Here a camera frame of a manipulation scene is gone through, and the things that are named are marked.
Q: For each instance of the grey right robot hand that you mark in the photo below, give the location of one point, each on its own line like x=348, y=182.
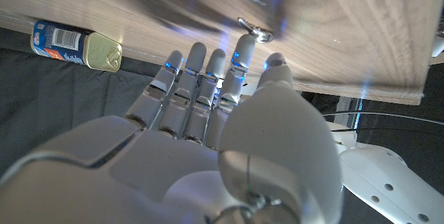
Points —
x=173, y=168

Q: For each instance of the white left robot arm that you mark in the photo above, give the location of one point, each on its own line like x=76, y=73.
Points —
x=381, y=175

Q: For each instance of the black backdrop cloth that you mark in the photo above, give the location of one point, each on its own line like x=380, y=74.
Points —
x=52, y=95

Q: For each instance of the small orange black box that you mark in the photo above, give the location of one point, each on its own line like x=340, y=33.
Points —
x=69, y=43

